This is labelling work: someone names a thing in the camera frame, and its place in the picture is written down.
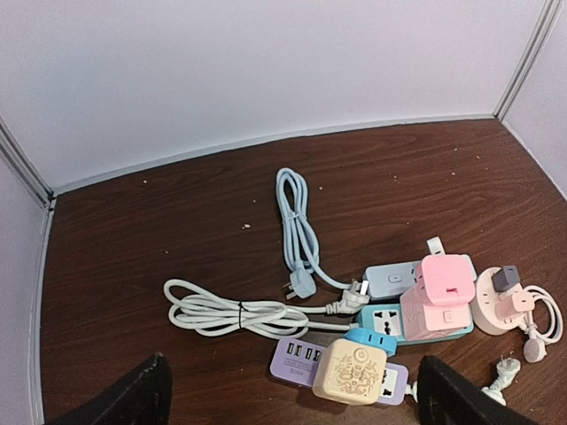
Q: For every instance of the small pink charger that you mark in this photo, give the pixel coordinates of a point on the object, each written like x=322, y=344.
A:
x=513, y=303

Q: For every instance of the purple power strip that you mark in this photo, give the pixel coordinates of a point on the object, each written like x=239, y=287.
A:
x=295, y=361

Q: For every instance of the beige cube socket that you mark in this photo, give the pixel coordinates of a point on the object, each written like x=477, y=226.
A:
x=350, y=373

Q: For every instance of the dark grey charger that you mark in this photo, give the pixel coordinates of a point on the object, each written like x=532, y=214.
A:
x=505, y=278

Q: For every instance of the pink cube socket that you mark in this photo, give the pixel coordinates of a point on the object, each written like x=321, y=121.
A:
x=446, y=315

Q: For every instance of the teal power strip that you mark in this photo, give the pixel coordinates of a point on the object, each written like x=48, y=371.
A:
x=387, y=319

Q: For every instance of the white plug adapter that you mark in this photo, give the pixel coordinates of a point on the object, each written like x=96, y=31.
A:
x=435, y=246

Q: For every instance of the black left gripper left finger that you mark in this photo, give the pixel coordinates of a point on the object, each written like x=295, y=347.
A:
x=142, y=396

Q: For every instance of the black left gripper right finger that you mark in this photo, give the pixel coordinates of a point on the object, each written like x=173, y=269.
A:
x=446, y=397

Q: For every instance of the blue plug adapter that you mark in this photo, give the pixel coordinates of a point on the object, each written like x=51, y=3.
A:
x=373, y=339

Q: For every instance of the grey-blue power strip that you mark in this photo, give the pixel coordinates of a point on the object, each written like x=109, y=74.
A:
x=390, y=281

